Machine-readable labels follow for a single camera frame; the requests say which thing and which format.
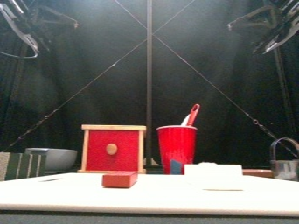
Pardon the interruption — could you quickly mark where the grey bowl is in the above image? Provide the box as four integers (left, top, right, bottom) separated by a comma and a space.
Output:
23, 147, 80, 173

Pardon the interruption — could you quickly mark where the red rectangular block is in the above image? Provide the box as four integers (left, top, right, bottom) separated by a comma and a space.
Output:
102, 171, 139, 189

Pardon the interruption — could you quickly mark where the red plastic cup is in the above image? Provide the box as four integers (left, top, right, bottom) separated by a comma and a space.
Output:
155, 124, 199, 176

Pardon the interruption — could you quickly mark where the black vertical frame pole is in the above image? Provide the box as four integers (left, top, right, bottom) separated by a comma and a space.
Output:
144, 0, 160, 168

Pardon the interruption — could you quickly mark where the thin diagonal brace wire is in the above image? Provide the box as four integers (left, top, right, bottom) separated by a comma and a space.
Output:
111, 0, 299, 160
0, 0, 198, 153

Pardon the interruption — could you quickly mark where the green white striped block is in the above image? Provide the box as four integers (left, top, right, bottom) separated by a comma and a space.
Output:
0, 151, 48, 182

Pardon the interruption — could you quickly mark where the grey arm cable loop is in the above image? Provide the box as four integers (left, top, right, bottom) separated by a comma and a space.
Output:
0, 40, 42, 60

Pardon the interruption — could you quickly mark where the white cutting board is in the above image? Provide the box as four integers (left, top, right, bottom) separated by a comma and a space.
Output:
0, 171, 299, 218

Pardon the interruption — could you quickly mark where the round wooden drawer knob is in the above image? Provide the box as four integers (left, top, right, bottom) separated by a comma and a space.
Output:
106, 143, 119, 156

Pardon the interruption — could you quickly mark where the metal wire turnbuckle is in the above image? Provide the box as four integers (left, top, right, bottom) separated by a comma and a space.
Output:
251, 117, 278, 138

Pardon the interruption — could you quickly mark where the white utensil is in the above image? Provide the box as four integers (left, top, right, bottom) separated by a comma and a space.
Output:
180, 113, 192, 127

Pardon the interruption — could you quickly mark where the brown wooden block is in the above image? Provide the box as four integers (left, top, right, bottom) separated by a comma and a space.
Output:
241, 168, 275, 179

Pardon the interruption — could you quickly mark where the dark metal padlock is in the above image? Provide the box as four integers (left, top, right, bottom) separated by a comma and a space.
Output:
269, 136, 299, 182

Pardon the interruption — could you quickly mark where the red utensil handle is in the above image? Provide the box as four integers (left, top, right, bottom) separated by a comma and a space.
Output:
186, 103, 202, 128

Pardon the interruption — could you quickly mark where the red drawer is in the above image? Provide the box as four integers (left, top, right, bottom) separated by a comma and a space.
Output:
86, 129, 140, 172

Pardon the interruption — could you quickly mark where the white rectangular block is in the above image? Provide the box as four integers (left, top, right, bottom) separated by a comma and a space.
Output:
183, 162, 245, 179

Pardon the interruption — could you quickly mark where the wooden box frame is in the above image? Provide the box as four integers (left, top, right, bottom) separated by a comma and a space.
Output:
78, 124, 148, 174

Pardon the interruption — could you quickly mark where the blue small piece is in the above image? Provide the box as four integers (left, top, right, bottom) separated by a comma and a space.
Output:
170, 158, 183, 176

